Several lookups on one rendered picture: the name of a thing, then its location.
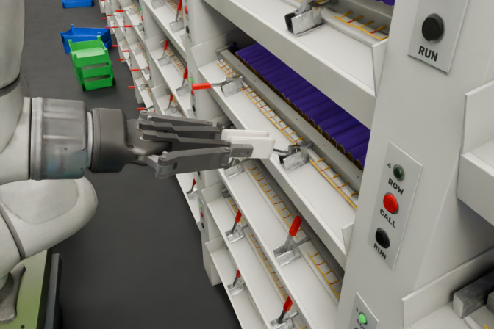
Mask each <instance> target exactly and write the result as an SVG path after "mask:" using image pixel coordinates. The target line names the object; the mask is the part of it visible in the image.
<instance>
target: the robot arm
mask: <svg viewBox="0 0 494 329"><path fill-rule="evenodd" d="M24 15H25V12H24V0H0V199H1V200H0V324H8V323H11V322H12V321H14V320H15V318H16V317H17V314H16V310H15V306H16V302H17V298H18V291H19V287H20V283H21V278H22V275H23V274H24V272H25V271H26V268H25V266H24V264H22V263H19V262H20V261H22V260H24V259H27V258H29V257H30V256H33V255H36V254H38V253H41V252H43V251H44V250H47V249H49V248H50V247H53V246H55V245H56V244H58V243H60V242H62V241H63V240H65V239H67V238H68V237H70V236H72V235H74V234H75V233H76V232H77V231H79V230H80V229H81V228H82V227H84V226H85V225H86V224H87V223H88V222H89V221H90V219H91V218H92V217H93V215H94V214H95V213H96V209H97V206H98V199H97V195H96V191H95V190H94V188H93V185H92V184H91V183H90V182H89V181H88V180H87V179H86V178H85V177H84V174H85V168H86V167H88V169H89V171H92V173H119V172H121V171H122V170H123V168H124V166H125V165H127V164H134V165H140V166H147V165H149V166H151V167H153V168H154V169H155V170H156V173H155V177H156V178H158V179H164V178H167V177H169V176H172V175H175V174H181V173H192V172H198V171H205V170H216V169H222V168H227V166H228V163H229V158H266V159H269V158H270V157H271V154H272V152H273V147H274V145H275V142H276V140H275V139H274V137H269V135H270V132H269V131H255V130H233V129H224V130H222V128H223V124H222V123H220V122H217V125H216V127H213V122H212V121H208V120H198V119H192V118H186V117H176V116H170V115H159V114H156V113H153V112H149V111H146V110H141V111H140V116H139V118H138V119H137V120H136V119H131V120H126V116H125V114H124V112H123V111H122V110H121V109H105V108H93V109H92V110H91V111H90V112H87V108H86V105H85V103H84V102H83V101H73V100H61V99H49V98H40V97H37V98H31V95H30V92H29V88H28V86H27V83H26V79H25V75H24V71H23V68H22V65H21V53H22V49H23V46H24Z"/></svg>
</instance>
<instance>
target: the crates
mask: <svg viewBox="0 0 494 329"><path fill-rule="evenodd" d="M62 6H63V8H72V7H89V6H94V3H93V0H62ZM60 34H61V38H62V42H63V47H64V50H65V53H66V54H70V55H71V61H72V64H73V67H74V73H75V76H76V78H77V80H78V82H79V84H80V86H81V88H82V90H83V92H84V91H88V90H94V89H99V88H103V87H110V86H114V85H115V78H114V74H113V69H112V62H111V61H110V58H109V54H108V49H109V48H110V47H111V46H112V38H111V34H110V29H105V28H74V25H73V24H71V29H69V30H68V31H67V32H66V33H64V32H61V33H60Z"/></svg>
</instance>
